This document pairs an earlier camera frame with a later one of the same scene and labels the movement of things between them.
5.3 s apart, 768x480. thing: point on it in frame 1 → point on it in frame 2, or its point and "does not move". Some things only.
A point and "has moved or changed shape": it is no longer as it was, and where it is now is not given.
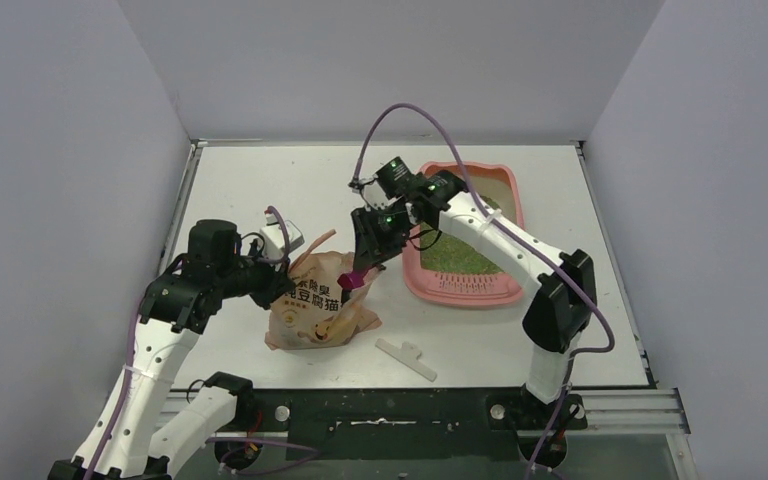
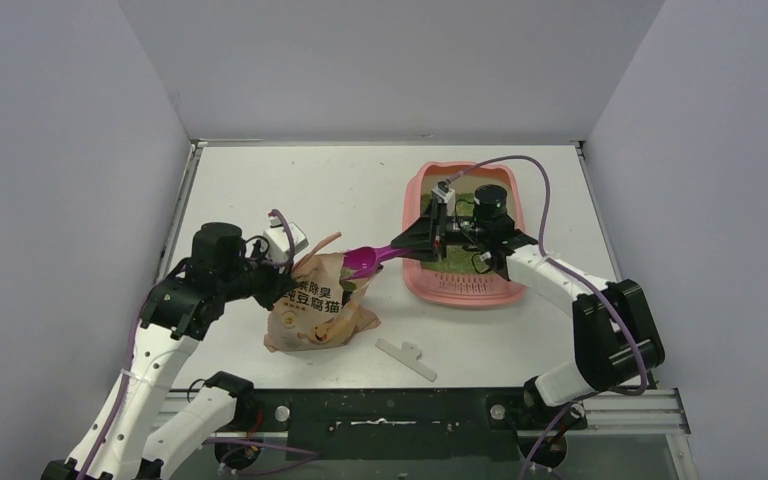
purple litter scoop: x=353 y=280 has moved or changed shape
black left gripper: x=278 y=283 does not move
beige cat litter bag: x=313 y=313 does not move
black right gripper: x=371 y=245 → x=439 y=228
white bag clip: x=408 y=357 does not move
